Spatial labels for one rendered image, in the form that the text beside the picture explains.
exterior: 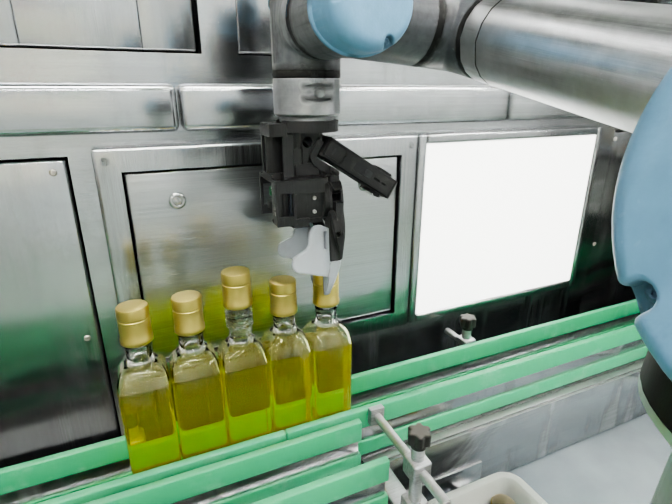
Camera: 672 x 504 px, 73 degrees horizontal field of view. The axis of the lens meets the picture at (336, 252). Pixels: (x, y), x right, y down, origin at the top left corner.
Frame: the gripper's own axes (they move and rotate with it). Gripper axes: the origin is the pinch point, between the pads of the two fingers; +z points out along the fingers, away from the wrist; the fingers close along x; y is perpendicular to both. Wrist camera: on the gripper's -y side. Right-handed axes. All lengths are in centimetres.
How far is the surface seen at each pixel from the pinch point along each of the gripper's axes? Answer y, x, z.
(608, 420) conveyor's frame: -57, 6, 37
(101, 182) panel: 24.8, -11.9, -12.3
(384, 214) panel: -15.9, -12.7, -3.8
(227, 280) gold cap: 12.8, 1.3, -2.3
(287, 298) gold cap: 5.7, 1.5, 1.2
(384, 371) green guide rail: -11.5, -3.2, 19.4
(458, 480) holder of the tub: -20.6, 6.4, 36.6
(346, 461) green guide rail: -0.3, 6.4, 24.8
